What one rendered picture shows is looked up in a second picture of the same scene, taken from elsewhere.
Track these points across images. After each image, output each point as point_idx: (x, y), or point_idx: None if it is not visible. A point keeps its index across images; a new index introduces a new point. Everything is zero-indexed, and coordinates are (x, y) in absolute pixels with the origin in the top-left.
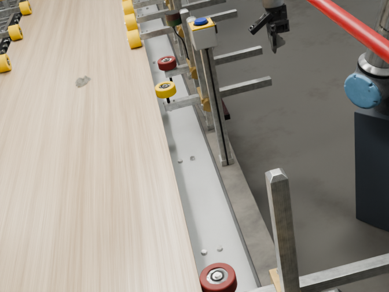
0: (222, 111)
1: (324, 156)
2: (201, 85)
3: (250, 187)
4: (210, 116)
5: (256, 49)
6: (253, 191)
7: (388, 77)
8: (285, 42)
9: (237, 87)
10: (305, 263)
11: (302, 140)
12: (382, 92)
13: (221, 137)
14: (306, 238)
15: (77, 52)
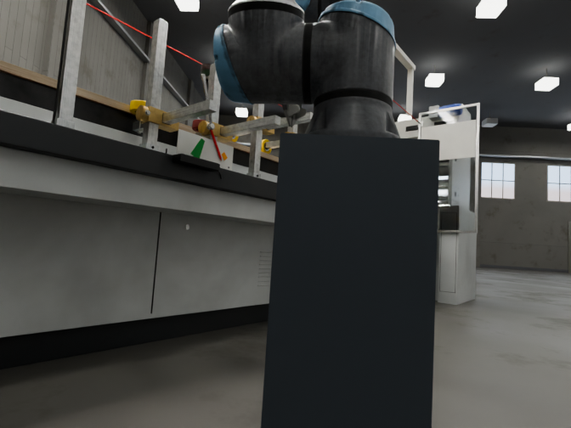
0: (66, 50)
1: None
2: (147, 92)
3: (263, 356)
4: (145, 132)
5: (269, 116)
6: (257, 358)
7: (239, 7)
8: (298, 109)
9: (181, 108)
10: (110, 418)
11: None
12: (231, 42)
13: (59, 86)
14: (178, 408)
15: None
